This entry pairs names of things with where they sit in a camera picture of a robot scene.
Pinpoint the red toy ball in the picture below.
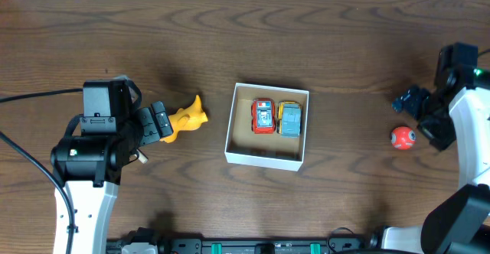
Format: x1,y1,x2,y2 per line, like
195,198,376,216
390,126,417,150

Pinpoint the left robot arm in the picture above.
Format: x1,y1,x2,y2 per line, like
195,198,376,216
51,77,174,253

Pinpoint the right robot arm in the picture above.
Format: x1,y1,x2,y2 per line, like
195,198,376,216
370,43,489,254

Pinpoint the white cardboard box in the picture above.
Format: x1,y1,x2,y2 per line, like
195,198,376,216
224,83,309,171

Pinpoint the yellow grey toy truck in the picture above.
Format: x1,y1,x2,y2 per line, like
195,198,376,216
277,101,302,138

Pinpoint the red toy car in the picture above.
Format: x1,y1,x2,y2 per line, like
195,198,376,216
251,99,276,134

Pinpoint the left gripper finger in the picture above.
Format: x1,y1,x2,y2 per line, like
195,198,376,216
136,107,160,145
151,101,174,137

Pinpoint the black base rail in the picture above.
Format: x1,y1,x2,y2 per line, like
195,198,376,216
106,228,366,254

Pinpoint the orange toy rhino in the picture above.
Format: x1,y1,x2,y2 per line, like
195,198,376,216
161,95,208,143

